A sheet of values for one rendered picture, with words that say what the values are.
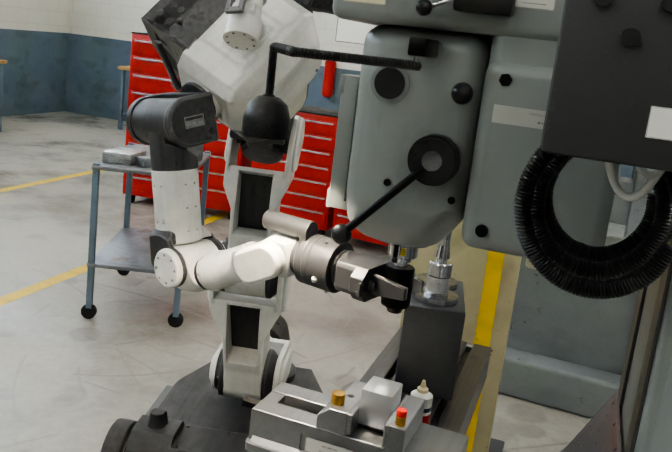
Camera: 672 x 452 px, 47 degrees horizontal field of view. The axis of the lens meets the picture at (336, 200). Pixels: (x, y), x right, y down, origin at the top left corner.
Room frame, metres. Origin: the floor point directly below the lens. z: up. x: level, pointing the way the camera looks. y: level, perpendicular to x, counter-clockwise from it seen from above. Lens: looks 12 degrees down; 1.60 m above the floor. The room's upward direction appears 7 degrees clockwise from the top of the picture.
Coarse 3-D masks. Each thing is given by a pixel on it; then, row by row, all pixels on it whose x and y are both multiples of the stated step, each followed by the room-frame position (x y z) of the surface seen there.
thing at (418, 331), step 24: (456, 288) 1.60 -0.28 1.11; (408, 312) 1.46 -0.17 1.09; (432, 312) 1.45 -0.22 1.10; (456, 312) 1.45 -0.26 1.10; (408, 336) 1.46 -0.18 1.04; (432, 336) 1.45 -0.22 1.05; (456, 336) 1.45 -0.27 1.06; (408, 360) 1.46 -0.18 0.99; (432, 360) 1.45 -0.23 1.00; (456, 360) 1.45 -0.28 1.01; (408, 384) 1.46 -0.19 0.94; (432, 384) 1.45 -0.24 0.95
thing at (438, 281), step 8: (432, 272) 1.50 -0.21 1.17; (440, 272) 1.49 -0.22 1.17; (448, 272) 1.49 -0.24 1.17; (432, 280) 1.50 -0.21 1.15; (440, 280) 1.49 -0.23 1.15; (448, 280) 1.50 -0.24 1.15; (432, 288) 1.49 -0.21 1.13; (440, 288) 1.49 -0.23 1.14; (448, 288) 1.50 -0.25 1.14; (440, 296) 1.49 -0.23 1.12
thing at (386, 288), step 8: (376, 280) 1.17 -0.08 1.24; (384, 280) 1.16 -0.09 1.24; (368, 288) 1.17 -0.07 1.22; (376, 288) 1.16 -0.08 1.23; (384, 288) 1.16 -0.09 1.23; (392, 288) 1.15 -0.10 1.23; (400, 288) 1.14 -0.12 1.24; (384, 296) 1.16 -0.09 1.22; (392, 296) 1.15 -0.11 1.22; (400, 296) 1.14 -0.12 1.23
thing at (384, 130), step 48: (384, 48) 1.10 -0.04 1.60; (480, 48) 1.07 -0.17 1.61; (384, 96) 1.09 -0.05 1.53; (432, 96) 1.08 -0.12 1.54; (480, 96) 1.08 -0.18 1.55; (384, 144) 1.10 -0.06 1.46; (384, 192) 1.10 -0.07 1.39; (432, 192) 1.07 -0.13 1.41; (384, 240) 1.13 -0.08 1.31; (432, 240) 1.13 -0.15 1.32
